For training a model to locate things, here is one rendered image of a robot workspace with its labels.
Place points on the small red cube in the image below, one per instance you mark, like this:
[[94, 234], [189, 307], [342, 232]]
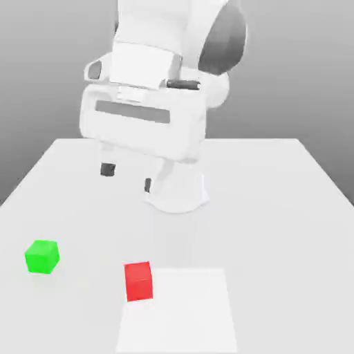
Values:
[[138, 282]]

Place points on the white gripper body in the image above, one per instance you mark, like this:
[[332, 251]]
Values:
[[138, 132]]

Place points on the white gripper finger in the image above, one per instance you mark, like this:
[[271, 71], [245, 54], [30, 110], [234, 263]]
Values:
[[108, 169], [148, 185]]

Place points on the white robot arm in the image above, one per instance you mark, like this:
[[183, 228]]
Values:
[[166, 27]]

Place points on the small green cube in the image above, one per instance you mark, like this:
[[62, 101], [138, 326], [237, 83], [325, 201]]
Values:
[[41, 257]]

